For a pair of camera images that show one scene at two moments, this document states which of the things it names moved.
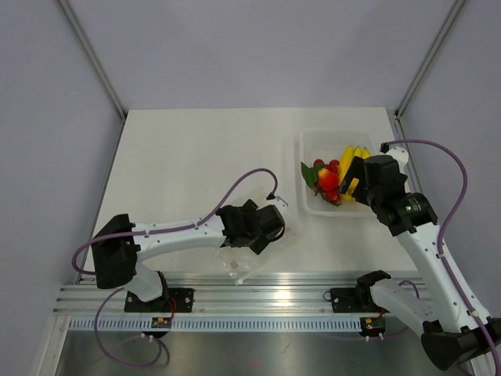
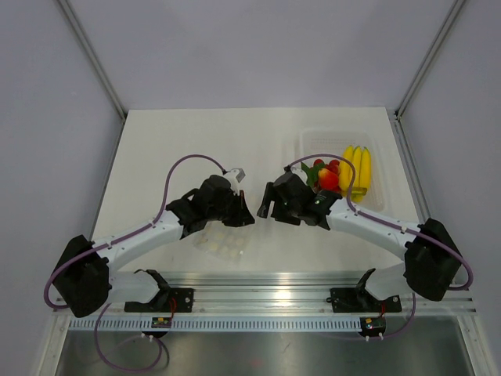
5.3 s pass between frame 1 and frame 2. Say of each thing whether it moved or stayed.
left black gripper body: moved
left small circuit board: stayed
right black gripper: moved
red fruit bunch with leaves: stayed
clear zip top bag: moved
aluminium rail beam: stayed
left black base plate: stayed
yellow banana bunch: stayed
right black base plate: stayed
